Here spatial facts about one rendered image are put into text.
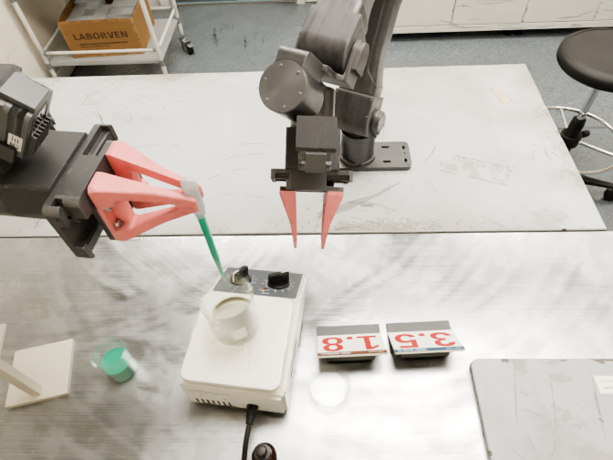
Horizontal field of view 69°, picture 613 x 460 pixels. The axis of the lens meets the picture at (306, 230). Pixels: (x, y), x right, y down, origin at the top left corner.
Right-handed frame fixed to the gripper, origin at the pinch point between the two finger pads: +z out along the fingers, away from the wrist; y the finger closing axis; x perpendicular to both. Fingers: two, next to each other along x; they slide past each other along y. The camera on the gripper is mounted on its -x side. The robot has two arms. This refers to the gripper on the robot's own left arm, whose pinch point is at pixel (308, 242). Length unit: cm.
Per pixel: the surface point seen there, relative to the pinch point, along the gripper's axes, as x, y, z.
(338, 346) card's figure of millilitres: 0.8, 4.4, 14.0
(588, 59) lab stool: 87, 93, -55
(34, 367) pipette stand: 4.3, -37.5, 18.7
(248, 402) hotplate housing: -4.5, -7.0, 19.4
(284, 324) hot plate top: -3.0, -3.0, 10.2
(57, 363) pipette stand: 4.4, -34.5, 18.2
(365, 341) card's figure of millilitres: 1.5, 8.1, 13.5
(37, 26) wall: 193, -141, -99
